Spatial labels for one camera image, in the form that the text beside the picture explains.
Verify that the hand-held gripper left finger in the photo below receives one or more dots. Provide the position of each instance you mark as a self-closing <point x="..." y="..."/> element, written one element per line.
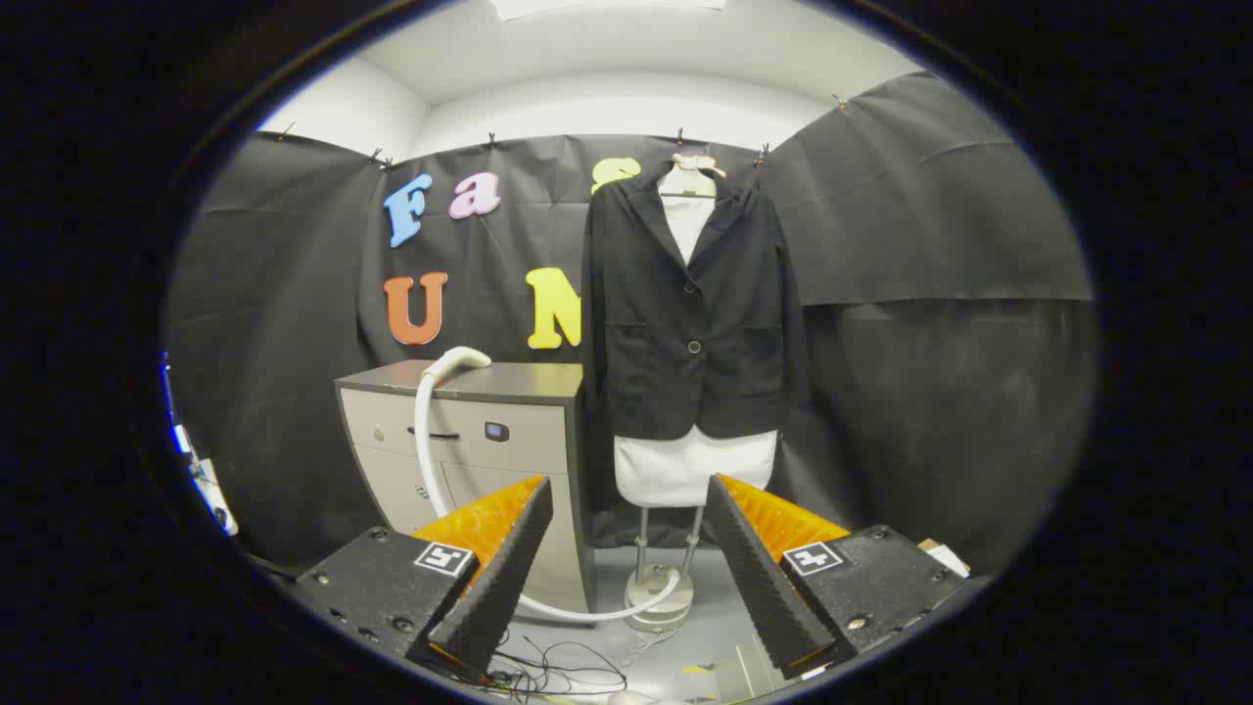
<point x="499" y="587"/>

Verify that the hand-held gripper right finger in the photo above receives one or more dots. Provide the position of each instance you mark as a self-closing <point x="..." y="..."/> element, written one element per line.
<point x="759" y="587"/>

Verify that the black button jacket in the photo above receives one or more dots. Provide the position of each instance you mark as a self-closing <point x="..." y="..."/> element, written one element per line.
<point x="646" y="323"/>

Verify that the white clothes hanger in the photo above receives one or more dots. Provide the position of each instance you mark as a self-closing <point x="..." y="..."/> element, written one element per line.
<point x="688" y="178"/>

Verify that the white mannequin torso on stand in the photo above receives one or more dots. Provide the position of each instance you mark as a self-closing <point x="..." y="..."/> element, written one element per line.
<point x="685" y="470"/>

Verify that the grey cabinet with dark top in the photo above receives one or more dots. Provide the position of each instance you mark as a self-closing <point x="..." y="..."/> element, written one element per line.
<point x="529" y="441"/>

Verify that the small cardboard box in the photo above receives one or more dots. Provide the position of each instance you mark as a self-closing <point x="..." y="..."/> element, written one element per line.
<point x="945" y="558"/>

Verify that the white and blue equipment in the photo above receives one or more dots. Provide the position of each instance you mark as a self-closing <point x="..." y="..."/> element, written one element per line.
<point x="210" y="494"/>

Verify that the black backdrop cloth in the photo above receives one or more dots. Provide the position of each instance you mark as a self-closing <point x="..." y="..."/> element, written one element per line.
<point x="930" y="245"/>

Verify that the ceiling light panel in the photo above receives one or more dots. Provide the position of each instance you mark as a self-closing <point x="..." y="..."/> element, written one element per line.
<point x="607" y="6"/>

